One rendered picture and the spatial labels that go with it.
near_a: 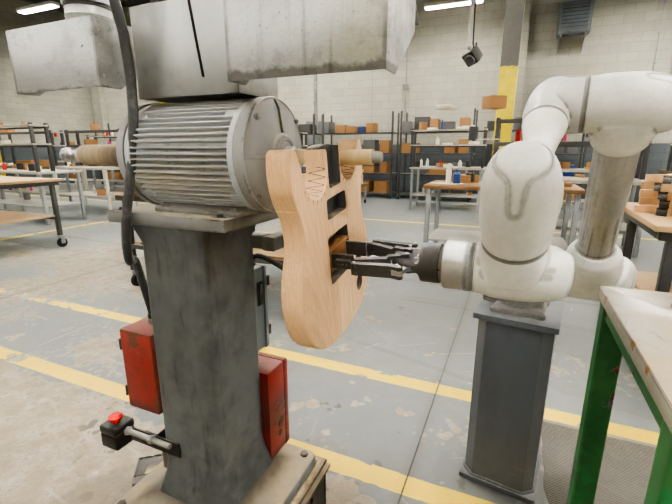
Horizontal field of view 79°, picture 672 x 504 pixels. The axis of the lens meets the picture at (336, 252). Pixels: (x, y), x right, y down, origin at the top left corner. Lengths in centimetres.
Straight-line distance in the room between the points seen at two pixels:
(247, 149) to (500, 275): 53
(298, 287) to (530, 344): 103
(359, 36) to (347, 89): 1215
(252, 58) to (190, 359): 72
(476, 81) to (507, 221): 1140
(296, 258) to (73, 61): 70
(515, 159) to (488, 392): 119
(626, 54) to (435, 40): 438
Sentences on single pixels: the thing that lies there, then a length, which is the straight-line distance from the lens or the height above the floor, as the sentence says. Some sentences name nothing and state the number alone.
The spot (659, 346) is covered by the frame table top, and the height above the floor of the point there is 93.
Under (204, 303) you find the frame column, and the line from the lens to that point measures 102.
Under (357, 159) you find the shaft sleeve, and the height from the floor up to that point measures 125.
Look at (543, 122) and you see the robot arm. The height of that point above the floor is 132.
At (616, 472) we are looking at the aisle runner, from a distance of 217.
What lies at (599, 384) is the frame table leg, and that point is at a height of 69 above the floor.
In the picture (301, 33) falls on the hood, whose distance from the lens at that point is 76.
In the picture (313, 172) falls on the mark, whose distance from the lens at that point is 78.
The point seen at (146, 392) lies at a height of 61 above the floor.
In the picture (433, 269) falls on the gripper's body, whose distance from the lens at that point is 75.
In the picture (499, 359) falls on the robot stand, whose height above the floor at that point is 54.
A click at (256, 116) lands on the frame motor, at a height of 133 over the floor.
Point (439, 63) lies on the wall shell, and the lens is 1220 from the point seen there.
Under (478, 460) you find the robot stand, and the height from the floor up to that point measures 9.
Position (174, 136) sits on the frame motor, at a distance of 97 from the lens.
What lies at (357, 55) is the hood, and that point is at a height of 141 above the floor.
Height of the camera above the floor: 127
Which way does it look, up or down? 14 degrees down
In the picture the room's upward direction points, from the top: straight up
